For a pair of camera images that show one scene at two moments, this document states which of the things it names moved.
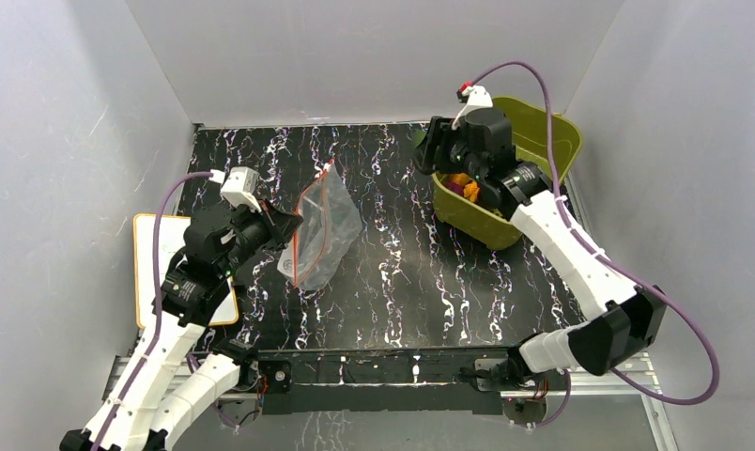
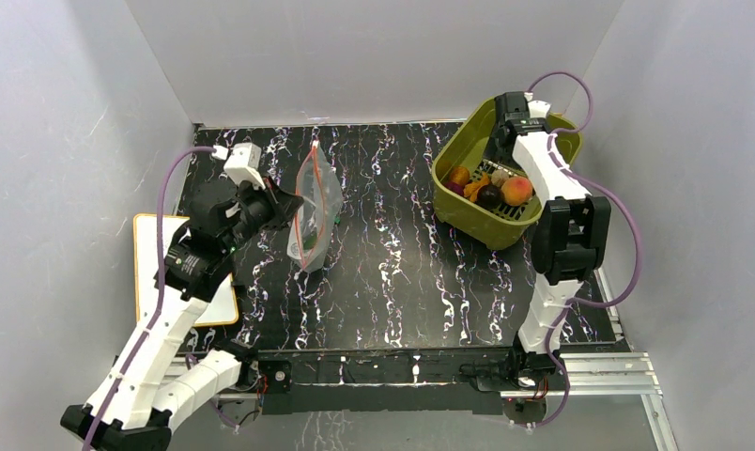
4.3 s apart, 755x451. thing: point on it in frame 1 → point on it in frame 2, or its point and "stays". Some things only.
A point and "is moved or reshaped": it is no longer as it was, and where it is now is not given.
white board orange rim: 172,230 stays
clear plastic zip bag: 296,219 is moved or reshaped
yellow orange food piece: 471,191 stays
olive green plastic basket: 530,146 stays
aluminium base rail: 139,376 stays
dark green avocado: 419,136 → 311,241
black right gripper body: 439,147 → 499,139
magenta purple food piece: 455,187 stays
